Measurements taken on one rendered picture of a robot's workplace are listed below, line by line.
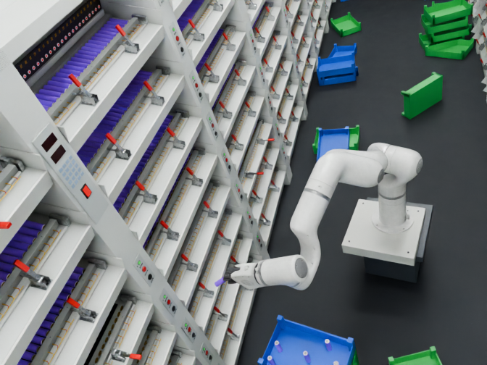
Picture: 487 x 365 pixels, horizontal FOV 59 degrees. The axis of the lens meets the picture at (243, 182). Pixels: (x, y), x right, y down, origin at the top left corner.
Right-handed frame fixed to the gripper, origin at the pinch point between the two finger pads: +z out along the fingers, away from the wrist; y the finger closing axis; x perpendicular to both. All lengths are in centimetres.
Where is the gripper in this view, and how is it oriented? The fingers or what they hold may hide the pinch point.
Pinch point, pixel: (230, 277)
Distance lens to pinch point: 154.8
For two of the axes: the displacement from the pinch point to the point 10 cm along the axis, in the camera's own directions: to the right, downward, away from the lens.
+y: 6.7, 5.5, 5.0
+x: 2.5, -8.0, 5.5
